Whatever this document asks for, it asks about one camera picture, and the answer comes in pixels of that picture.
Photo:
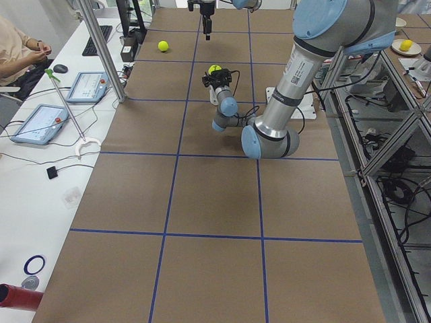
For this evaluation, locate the seated person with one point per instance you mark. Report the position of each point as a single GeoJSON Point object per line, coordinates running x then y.
{"type": "Point", "coordinates": [23, 59]}

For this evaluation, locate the aluminium frame post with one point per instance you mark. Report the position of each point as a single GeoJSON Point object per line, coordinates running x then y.
{"type": "Point", "coordinates": [95, 32]}

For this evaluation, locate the yellow Wilson tennis ball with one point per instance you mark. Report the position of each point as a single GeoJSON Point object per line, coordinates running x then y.
{"type": "Point", "coordinates": [213, 68]}

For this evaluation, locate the black monitor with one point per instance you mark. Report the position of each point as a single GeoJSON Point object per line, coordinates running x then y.
{"type": "Point", "coordinates": [125, 9]}

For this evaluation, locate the black box with label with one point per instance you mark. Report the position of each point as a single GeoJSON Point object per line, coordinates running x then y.
{"type": "Point", "coordinates": [129, 49]}

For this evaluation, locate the near blue teach pendant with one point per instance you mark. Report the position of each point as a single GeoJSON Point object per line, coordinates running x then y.
{"type": "Point", "coordinates": [42, 125]}

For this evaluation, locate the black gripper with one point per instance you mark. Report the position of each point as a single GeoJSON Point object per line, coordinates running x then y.
{"type": "Point", "coordinates": [205, 9]}
{"type": "Point", "coordinates": [215, 81]}

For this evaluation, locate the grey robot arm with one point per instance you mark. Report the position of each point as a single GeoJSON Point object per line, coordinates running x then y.
{"type": "Point", "coordinates": [251, 5]}
{"type": "Point", "coordinates": [320, 29]}

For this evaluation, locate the red cylinder bottle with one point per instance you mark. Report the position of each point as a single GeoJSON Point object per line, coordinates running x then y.
{"type": "Point", "coordinates": [19, 298]}

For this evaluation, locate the grey computer mouse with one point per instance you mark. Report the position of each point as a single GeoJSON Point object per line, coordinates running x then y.
{"type": "Point", "coordinates": [60, 68]}

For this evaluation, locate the far blue teach pendant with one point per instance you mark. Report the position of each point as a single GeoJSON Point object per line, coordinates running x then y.
{"type": "Point", "coordinates": [88, 87]}

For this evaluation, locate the small black square pad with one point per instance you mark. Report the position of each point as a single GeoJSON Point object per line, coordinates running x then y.
{"type": "Point", "coordinates": [52, 172]}

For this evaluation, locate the blue teach pendant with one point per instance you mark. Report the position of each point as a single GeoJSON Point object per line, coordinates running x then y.
{"type": "Point", "coordinates": [42, 125]}
{"type": "Point", "coordinates": [88, 87]}

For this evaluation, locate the plate with lemon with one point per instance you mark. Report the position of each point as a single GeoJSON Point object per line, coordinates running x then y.
{"type": "Point", "coordinates": [406, 47]}

